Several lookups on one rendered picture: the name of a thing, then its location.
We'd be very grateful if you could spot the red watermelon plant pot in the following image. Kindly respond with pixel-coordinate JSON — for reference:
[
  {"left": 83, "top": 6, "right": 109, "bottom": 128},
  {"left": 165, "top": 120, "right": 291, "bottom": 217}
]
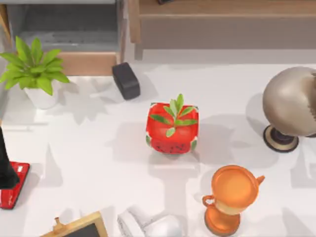
[{"left": 145, "top": 93, "right": 200, "bottom": 157}]

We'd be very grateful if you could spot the black rounded box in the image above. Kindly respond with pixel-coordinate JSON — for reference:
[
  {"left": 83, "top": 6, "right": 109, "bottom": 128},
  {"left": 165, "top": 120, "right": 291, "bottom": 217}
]
[{"left": 112, "top": 62, "right": 141, "bottom": 101}]

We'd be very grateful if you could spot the pale wooden drawer front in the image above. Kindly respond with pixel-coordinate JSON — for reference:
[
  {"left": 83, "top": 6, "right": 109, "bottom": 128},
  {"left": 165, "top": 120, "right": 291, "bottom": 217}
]
[{"left": 50, "top": 51, "right": 118, "bottom": 76}]

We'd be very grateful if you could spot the orange trophy cup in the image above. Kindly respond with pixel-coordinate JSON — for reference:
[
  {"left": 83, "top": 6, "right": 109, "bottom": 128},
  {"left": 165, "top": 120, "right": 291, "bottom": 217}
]
[{"left": 202, "top": 164, "right": 266, "bottom": 236}]

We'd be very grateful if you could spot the wooden open shelf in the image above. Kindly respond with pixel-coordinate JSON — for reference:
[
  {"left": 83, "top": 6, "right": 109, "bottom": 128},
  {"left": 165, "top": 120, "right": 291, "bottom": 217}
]
[{"left": 128, "top": 0, "right": 316, "bottom": 61}]

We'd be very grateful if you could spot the grey pierced drawer inside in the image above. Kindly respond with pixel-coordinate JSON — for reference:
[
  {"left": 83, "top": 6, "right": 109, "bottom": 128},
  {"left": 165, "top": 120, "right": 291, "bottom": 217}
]
[{"left": 7, "top": 0, "right": 124, "bottom": 52}]

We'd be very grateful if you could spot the green plant in white pot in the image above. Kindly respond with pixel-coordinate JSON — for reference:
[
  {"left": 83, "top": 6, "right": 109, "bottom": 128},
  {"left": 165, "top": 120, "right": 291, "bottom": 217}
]
[{"left": 0, "top": 36, "right": 71, "bottom": 110}]

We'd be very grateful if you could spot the wooden framed blackboard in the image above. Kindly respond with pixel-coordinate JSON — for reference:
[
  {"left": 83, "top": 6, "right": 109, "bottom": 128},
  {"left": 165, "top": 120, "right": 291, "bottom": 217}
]
[{"left": 39, "top": 211, "right": 109, "bottom": 237}]

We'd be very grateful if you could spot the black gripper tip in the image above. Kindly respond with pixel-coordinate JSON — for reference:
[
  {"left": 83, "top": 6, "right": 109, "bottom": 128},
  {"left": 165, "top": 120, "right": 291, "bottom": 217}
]
[{"left": 0, "top": 126, "right": 20, "bottom": 191}]

